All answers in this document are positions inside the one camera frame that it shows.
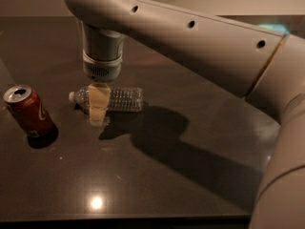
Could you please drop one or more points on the red soda can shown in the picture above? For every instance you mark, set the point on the red soda can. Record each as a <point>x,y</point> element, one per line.
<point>26,107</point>

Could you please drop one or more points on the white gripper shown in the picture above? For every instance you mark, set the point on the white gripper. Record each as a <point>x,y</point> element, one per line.
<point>102,68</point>

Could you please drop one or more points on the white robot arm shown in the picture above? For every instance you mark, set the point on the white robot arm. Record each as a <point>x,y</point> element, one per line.
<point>265,67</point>

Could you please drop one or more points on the clear water bottle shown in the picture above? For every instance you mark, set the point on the clear water bottle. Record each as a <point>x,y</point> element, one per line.
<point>121,99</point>

